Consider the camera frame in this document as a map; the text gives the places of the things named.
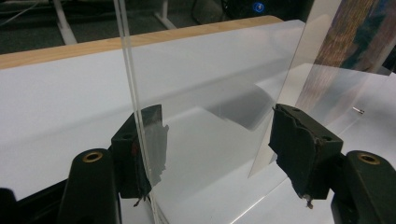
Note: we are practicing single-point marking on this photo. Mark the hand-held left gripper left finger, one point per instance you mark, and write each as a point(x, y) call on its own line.
point(127, 161)

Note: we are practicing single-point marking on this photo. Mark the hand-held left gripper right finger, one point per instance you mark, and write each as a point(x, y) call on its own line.
point(305, 152)

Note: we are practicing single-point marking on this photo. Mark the clear acrylic panel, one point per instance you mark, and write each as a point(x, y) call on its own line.
point(199, 77)
point(336, 93)

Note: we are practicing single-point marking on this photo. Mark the small metal standoff screw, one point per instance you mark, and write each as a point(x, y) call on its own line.
point(358, 110)

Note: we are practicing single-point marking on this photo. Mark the wooden table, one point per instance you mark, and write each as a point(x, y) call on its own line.
point(77, 49)

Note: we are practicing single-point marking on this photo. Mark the white metal stand leg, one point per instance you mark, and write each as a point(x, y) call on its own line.
point(63, 21)
point(165, 15)

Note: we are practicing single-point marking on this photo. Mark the device with blue light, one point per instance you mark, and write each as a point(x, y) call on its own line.
point(258, 6)

